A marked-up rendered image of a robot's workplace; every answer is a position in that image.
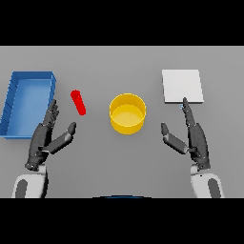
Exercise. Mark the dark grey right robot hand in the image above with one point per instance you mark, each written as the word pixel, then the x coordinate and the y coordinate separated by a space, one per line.
pixel 197 139

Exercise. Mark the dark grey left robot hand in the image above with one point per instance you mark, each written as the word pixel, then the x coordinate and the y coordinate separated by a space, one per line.
pixel 41 139

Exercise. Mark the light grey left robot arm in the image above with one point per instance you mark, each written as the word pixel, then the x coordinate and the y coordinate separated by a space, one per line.
pixel 31 186

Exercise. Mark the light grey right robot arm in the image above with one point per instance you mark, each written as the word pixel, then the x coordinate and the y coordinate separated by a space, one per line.
pixel 206 185

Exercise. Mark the red beaker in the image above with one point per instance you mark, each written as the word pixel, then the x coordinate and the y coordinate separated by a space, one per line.
pixel 78 102

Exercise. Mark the pale square scale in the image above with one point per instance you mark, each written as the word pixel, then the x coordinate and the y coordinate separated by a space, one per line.
pixel 182 85

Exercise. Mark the yellow bowl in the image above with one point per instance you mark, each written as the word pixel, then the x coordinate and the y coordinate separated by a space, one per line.
pixel 127 115

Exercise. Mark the blue tray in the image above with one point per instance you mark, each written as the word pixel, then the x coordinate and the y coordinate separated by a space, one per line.
pixel 28 105

